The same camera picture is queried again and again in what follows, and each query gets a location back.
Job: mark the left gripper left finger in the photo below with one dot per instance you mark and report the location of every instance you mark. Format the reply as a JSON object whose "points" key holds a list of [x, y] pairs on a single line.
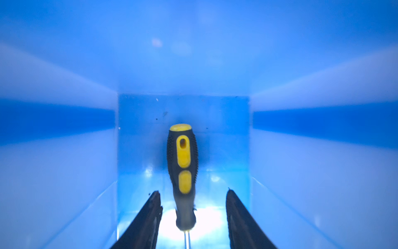
{"points": [[142, 232]]}

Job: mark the yellow black handled screwdriver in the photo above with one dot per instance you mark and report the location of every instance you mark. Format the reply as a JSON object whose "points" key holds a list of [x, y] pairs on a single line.
{"points": [[182, 161]]}

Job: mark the blue plastic storage bin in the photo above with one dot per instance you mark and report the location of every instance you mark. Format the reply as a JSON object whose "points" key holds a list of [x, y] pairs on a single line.
{"points": [[294, 105]]}

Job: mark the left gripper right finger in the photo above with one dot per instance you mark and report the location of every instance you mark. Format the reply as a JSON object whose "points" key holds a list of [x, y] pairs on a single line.
{"points": [[244, 232]]}

